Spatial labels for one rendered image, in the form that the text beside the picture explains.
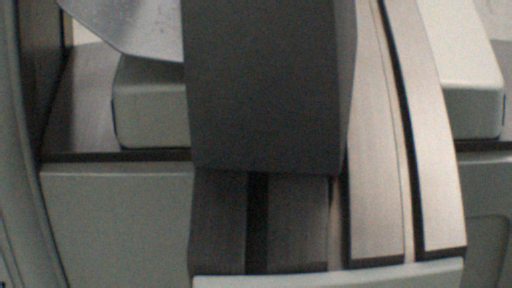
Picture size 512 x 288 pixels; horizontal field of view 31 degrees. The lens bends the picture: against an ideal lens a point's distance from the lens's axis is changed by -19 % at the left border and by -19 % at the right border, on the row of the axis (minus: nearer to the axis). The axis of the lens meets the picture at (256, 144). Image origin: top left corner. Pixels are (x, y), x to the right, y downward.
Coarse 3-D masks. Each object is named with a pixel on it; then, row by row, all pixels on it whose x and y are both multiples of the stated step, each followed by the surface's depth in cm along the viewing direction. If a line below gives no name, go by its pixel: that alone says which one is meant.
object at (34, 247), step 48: (0, 0) 107; (48, 0) 129; (0, 48) 111; (48, 48) 132; (0, 96) 114; (48, 96) 134; (0, 144) 118; (0, 192) 122; (0, 240) 126; (48, 240) 131
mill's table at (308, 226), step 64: (384, 0) 112; (384, 64) 105; (384, 128) 92; (448, 128) 91; (192, 192) 86; (256, 192) 90; (320, 192) 85; (384, 192) 85; (448, 192) 84; (192, 256) 80; (256, 256) 83; (320, 256) 79; (384, 256) 79; (448, 256) 79
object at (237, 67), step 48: (192, 0) 79; (240, 0) 78; (288, 0) 78; (336, 0) 79; (192, 48) 82; (240, 48) 81; (288, 48) 80; (336, 48) 80; (192, 96) 84; (240, 96) 84; (288, 96) 83; (336, 96) 82; (192, 144) 87; (240, 144) 86; (288, 144) 86; (336, 144) 85
